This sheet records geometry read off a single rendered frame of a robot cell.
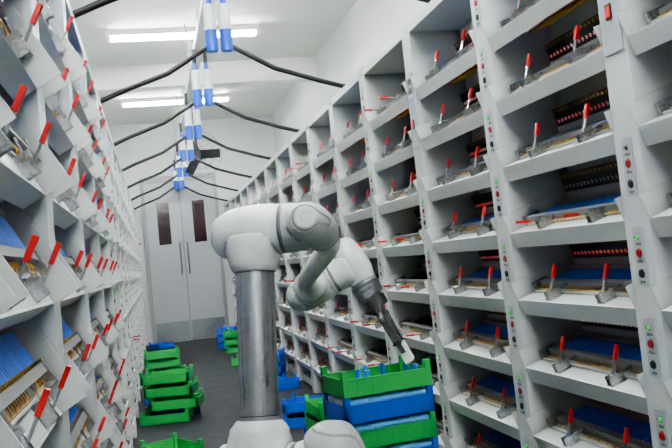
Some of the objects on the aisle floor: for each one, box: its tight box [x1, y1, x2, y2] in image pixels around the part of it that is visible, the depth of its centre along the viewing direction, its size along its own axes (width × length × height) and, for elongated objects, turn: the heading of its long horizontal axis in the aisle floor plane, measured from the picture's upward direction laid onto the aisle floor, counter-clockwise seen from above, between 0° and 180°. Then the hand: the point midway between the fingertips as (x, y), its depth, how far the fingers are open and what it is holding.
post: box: [401, 27, 492, 448], centre depth 317 cm, size 20×9×174 cm
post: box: [466, 0, 590, 448], centre depth 249 cm, size 20×9×174 cm
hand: (405, 352), depth 272 cm, fingers open, 3 cm apart
